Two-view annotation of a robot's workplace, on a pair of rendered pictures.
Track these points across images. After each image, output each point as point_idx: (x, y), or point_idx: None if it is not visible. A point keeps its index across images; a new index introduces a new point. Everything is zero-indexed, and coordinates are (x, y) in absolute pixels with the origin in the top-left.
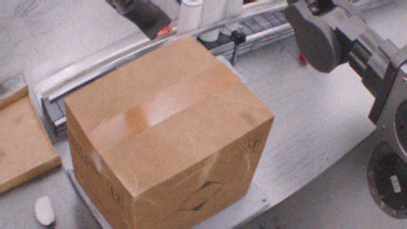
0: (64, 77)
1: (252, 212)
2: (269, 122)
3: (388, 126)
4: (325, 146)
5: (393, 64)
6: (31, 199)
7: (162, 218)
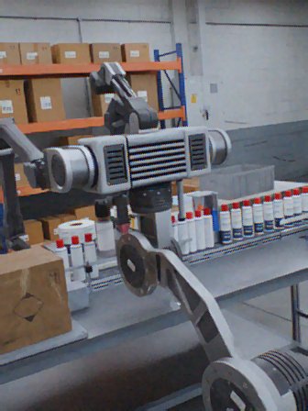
0: None
1: (72, 336)
2: (60, 261)
3: (52, 183)
4: (139, 315)
5: (43, 150)
6: None
7: (1, 316)
